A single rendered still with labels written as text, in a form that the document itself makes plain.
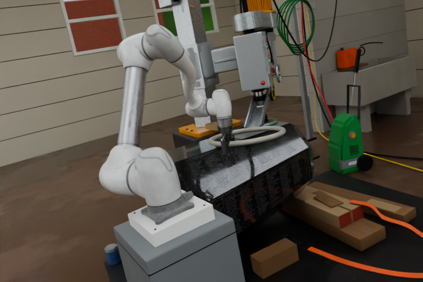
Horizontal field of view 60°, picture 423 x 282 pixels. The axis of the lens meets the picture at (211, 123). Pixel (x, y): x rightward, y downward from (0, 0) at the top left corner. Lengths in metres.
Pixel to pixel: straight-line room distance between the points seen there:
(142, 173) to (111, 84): 7.21
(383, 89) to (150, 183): 4.41
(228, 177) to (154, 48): 1.07
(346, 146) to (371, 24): 2.97
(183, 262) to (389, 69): 4.60
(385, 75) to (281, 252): 3.55
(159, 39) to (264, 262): 1.54
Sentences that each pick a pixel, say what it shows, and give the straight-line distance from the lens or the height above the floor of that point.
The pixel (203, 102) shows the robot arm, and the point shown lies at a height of 1.20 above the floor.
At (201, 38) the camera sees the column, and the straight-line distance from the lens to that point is 3.46.
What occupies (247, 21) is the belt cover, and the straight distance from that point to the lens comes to 2.75.
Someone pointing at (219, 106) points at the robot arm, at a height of 1.17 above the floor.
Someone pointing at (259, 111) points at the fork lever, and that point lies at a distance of 2.79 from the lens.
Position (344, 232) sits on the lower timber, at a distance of 2.78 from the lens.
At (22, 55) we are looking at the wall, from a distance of 8.36.
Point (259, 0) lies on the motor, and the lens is 3.43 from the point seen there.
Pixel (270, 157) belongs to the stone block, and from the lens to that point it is 2.61.
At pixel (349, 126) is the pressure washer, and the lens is 3.89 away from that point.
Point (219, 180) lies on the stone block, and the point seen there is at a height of 0.66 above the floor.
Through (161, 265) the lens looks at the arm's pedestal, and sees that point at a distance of 1.46.
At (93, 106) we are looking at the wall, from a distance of 8.55.
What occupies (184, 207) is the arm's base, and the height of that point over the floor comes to 0.88.
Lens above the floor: 1.49
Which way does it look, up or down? 11 degrees down
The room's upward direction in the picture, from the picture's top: 11 degrees counter-clockwise
